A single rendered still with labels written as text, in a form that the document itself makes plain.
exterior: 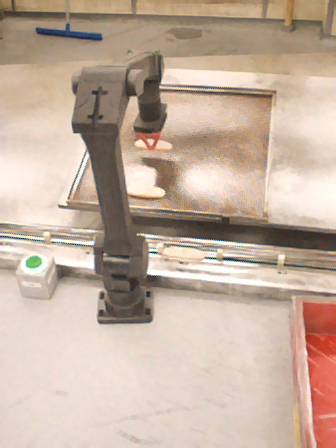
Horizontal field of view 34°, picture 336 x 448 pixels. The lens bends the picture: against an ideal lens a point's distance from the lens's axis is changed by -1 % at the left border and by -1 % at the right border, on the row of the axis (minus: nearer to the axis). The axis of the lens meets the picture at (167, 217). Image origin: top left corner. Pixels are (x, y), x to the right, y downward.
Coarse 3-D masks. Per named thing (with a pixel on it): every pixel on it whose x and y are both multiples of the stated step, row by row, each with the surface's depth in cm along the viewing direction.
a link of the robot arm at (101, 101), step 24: (96, 72) 91; (120, 72) 90; (96, 96) 89; (120, 96) 88; (72, 120) 87; (96, 120) 88; (120, 120) 88; (96, 144) 90; (96, 168) 95; (120, 168) 97; (96, 192) 99; (120, 192) 99; (120, 216) 103; (96, 240) 112; (120, 240) 107; (144, 240) 112; (96, 264) 113; (144, 264) 113
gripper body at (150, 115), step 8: (144, 104) 134; (152, 104) 134; (160, 104) 137; (144, 112) 136; (152, 112) 136; (160, 112) 138; (136, 120) 139; (144, 120) 138; (152, 120) 138; (160, 120) 138; (136, 128) 137; (144, 128) 137; (152, 128) 136
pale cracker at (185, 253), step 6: (162, 252) 131; (168, 252) 131; (174, 252) 130; (180, 252) 130; (186, 252) 130; (192, 252) 130; (198, 252) 130; (180, 258) 129; (186, 258) 129; (192, 258) 129; (198, 258) 129
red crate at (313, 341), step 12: (312, 336) 115; (324, 336) 114; (312, 348) 112; (324, 348) 112; (312, 360) 110; (324, 360) 110; (312, 372) 108; (324, 372) 108; (312, 384) 106; (324, 384) 106; (312, 396) 104; (324, 396) 104; (312, 408) 102; (324, 408) 102; (324, 420) 100; (324, 432) 98; (324, 444) 96
